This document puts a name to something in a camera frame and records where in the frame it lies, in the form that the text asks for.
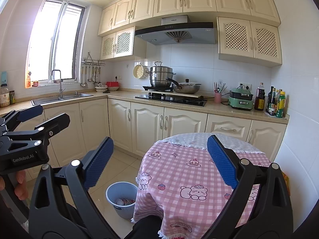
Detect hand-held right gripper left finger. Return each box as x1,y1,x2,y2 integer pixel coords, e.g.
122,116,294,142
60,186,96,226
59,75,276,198
28,136,114,239

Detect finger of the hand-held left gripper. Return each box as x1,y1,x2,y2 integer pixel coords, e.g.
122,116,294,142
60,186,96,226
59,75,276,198
5,113,71,146
0,105,44,133

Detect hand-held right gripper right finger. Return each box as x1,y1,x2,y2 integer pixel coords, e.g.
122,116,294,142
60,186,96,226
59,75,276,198
204,134,294,239

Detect blue plastic bucket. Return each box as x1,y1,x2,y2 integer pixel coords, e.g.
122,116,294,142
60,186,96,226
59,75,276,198
106,181,138,219

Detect person's left hand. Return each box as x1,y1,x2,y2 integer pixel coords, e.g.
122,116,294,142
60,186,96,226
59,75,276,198
14,170,29,202

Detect cream sink base cabinet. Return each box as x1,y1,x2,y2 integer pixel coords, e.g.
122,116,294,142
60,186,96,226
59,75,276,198
25,98,110,182

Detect large pale jar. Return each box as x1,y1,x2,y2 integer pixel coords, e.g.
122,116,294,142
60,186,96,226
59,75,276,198
0,83,10,108

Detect stainless steel sink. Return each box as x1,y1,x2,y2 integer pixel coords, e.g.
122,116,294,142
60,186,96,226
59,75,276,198
31,92,94,106

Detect white lace table cover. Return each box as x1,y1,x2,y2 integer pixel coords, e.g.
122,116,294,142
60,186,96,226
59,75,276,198
159,132,262,155

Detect pink checked tablecloth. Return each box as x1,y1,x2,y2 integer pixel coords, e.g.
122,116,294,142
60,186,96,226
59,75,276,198
131,133,275,237

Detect row of hanging utensils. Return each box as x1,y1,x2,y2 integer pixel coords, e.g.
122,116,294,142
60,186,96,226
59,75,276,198
80,66,103,87

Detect cream stove base cabinet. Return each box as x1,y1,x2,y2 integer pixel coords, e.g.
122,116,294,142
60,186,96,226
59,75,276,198
108,98,288,162

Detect green electric cooker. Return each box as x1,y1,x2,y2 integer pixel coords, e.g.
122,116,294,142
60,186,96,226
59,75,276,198
228,87,254,111

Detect colourful shopping bag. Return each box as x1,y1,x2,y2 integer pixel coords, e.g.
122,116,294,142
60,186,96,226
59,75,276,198
282,172,291,195

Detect sliding kitchen window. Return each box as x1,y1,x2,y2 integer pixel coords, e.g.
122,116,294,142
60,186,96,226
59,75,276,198
25,0,86,89

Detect large soy sauce bottle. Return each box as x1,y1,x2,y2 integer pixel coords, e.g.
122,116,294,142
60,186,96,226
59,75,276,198
254,82,265,111

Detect bunch of chopsticks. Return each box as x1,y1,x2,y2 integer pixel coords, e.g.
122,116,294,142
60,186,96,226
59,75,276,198
213,82,228,94

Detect black glass gas stove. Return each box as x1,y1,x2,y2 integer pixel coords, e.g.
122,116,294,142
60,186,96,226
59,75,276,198
135,93,208,107

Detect tall dark glass bottle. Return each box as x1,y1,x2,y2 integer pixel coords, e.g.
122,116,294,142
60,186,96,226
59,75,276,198
267,86,274,113

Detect green bottle yellow cap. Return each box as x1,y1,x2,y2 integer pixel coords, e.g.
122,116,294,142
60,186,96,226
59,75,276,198
276,91,286,119

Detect steel wok with lid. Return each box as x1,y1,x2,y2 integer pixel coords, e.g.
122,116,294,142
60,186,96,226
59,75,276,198
166,78,202,94

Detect person's dark clothing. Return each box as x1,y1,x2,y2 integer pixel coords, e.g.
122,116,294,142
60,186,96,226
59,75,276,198
125,215,165,239

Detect black induction cooker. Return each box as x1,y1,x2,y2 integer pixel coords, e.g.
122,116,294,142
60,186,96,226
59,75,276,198
142,86,175,92

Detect cream round colander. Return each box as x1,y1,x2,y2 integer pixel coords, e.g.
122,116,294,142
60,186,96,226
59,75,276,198
133,64,150,79

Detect stainless steel steamer pot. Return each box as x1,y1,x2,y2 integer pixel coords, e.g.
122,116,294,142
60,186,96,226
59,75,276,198
146,61,176,88

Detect cream lattice door cabinet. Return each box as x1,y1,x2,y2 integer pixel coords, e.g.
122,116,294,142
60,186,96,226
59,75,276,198
217,17,283,68
100,26,147,61

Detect grey range hood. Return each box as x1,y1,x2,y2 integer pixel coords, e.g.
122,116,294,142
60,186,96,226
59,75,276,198
135,15,217,46

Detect metal wall utensil rack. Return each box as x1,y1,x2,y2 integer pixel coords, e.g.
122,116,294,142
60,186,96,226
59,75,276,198
81,52,105,66

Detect cream upper wall cabinets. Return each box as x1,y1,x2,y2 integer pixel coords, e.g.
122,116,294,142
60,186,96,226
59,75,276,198
97,0,282,36

